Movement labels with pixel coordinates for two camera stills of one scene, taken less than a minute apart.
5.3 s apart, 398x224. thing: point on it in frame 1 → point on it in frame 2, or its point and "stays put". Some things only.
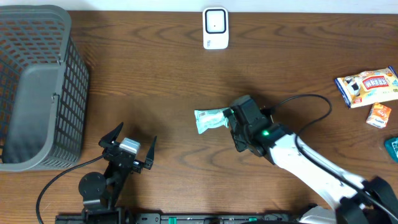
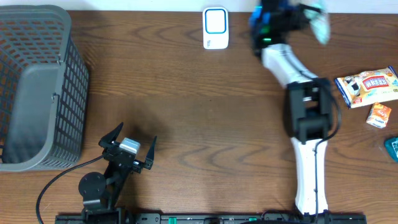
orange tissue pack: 379,115 stays put
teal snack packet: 209,118 → 319,22
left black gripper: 106,140 stays put
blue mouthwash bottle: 392,146 stays put
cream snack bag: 368,87 stays put
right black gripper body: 240,135 → 293,19
